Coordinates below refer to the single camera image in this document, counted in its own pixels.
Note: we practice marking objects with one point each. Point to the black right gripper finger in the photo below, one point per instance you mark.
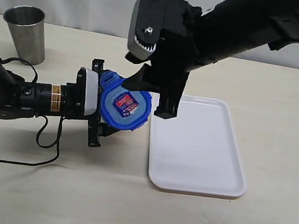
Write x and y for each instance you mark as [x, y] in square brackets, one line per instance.
[148, 78]

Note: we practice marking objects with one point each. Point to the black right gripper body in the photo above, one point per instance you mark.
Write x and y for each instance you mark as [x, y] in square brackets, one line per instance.
[169, 73]

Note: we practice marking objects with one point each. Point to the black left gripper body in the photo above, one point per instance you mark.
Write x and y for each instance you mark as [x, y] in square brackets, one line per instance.
[97, 128]

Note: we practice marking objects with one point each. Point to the blue plastic lid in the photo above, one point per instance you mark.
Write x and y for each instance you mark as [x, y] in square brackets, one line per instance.
[121, 108]

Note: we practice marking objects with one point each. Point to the stainless steel cup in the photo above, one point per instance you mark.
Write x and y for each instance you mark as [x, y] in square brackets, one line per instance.
[26, 25]

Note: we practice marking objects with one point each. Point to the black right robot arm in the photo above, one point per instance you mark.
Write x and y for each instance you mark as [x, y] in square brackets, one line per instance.
[235, 26]

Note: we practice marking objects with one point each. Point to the white rectangular plastic tray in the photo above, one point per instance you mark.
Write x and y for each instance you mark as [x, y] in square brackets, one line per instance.
[196, 152]

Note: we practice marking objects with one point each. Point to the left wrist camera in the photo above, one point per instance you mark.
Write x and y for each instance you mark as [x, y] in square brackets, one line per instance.
[86, 94]

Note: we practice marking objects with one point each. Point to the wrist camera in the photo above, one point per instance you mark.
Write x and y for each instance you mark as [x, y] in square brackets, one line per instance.
[162, 28]
[86, 94]

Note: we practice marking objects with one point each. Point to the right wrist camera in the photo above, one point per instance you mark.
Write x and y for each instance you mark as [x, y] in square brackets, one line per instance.
[162, 28]

